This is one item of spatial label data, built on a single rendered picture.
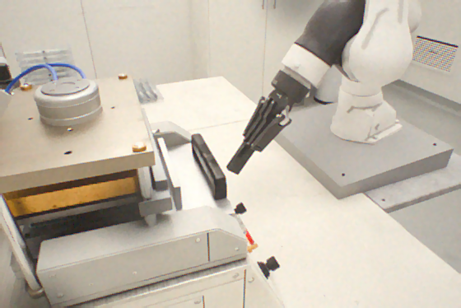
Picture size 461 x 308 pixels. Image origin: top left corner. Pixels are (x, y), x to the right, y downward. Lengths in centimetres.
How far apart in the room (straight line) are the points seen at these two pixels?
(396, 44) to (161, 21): 251
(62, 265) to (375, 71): 52
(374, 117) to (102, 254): 83
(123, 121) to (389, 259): 60
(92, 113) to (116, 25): 247
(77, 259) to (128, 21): 260
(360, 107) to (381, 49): 45
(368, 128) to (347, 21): 44
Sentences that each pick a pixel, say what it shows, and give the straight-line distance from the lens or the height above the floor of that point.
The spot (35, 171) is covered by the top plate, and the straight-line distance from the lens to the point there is 39.
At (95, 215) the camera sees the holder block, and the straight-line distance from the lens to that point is 49.
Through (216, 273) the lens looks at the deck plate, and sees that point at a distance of 47.
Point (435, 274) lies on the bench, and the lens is 81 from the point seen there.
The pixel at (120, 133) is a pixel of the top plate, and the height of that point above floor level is 111.
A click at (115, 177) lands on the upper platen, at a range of 43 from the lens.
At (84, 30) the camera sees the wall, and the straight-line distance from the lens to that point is 292.
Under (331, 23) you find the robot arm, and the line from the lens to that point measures 68.
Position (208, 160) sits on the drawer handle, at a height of 101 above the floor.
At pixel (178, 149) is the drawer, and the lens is 65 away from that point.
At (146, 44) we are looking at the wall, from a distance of 298.
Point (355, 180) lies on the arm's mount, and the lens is 91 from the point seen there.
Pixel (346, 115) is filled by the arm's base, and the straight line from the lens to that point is 105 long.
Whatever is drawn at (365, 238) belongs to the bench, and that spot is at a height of 75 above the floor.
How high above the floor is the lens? 130
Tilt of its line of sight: 31 degrees down
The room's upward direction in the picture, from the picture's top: straight up
